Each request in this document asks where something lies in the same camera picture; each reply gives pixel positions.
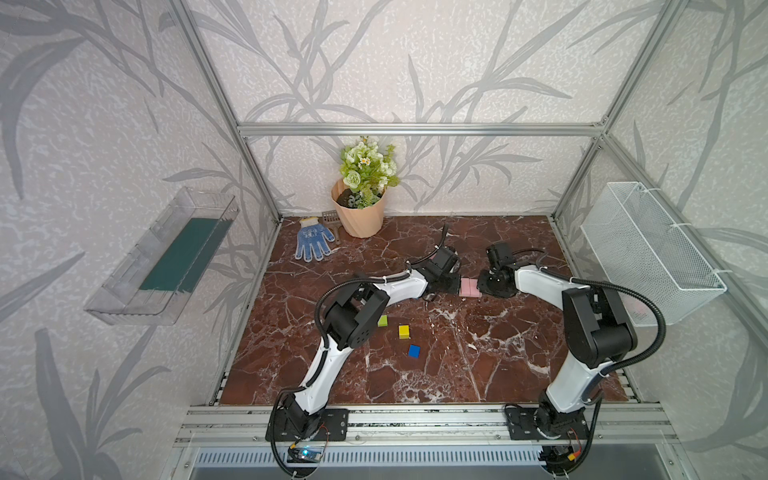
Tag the small brown brush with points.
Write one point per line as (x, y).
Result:
(331, 218)

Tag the blue wood block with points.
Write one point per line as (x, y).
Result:
(414, 351)

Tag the beige flower pot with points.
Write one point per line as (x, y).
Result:
(359, 223)

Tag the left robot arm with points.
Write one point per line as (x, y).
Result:
(347, 316)

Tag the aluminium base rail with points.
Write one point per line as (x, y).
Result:
(419, 424)

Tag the long pink wood block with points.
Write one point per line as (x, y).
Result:
(465, 287)

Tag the white wire mesh basket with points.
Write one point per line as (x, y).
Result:
(640, 246)

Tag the clear plastic wall shelf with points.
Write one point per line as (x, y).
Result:
(153, 283)

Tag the left circuit board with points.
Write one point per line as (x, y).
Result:
(304, 454)

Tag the yellow wood block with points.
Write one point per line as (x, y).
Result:
(404, 332)

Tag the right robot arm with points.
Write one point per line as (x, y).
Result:
(598, 333)

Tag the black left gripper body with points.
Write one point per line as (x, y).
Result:
(451, 279)

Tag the blue work glove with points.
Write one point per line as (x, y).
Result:
(313, 240)

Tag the green white artificial flowers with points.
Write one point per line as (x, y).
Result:
(367, 171)

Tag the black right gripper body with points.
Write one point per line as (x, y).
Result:
(489, 282)

